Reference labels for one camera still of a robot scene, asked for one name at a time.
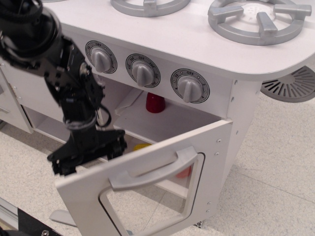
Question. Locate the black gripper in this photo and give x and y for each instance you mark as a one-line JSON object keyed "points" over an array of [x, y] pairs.
{"points": [[86, 145]]}

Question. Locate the white oven door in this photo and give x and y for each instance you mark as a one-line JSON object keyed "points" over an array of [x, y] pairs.
{"points": [[204, 149]]}

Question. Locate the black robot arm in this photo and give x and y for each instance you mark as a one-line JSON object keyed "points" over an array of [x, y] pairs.
{"points": [[31, 40]]}

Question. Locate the grey left oven knob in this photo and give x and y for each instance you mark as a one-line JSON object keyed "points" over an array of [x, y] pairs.
{"points": [[101, 57]]}

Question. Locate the grey oven knob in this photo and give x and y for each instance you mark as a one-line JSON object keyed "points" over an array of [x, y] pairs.
{"points": [[101, 57], [143, 70], [190, 86]]}

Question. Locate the grey middle oven knob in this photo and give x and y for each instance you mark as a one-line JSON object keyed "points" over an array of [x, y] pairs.
{"points": [[143, 70]]}

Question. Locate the grey right oven knob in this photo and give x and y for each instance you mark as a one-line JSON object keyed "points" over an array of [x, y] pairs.
{"points": [[190, 86]]}

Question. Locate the yellow toy food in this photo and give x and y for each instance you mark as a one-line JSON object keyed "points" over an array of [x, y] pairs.
{"points": [[140, 146]]}

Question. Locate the red toy cup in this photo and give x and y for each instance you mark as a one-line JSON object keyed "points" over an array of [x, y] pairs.
{"points": [[155, 103]]}

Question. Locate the red toy food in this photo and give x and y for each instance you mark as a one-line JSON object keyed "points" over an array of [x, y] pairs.
{"points": [[185, 173]]}

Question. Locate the white toy kitchen stove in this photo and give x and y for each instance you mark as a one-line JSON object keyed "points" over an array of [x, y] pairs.
{"points": [[182, 40]]}

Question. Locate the aluminium extrusion foot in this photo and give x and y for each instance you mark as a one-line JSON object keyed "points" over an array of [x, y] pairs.
{"points": [[200, 224]]}

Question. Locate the grey left burner grate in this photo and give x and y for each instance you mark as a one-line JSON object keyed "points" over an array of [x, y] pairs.
{"points": [[149, 8]]}

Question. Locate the grey burner grate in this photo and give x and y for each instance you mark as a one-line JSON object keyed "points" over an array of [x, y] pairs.
{"points": [[258, 22], [149, 8]]}

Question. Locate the grey right burner grate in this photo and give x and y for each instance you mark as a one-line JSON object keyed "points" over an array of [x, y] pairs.
{"points": [[258, 22]]}

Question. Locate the grey slotted round disc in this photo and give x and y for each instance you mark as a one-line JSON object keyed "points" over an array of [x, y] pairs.
{"points": [[298, 86]]}

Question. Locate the toy knife blue handle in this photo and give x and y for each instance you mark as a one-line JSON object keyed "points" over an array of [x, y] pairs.
{"points": [[62, 216]]}

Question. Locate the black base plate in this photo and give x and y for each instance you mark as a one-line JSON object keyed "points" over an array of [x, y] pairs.
{"points": [[29, 226]]}

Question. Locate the aluminium rail bottom left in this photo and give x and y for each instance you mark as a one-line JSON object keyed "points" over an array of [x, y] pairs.
{"points": [[8, 215]]}

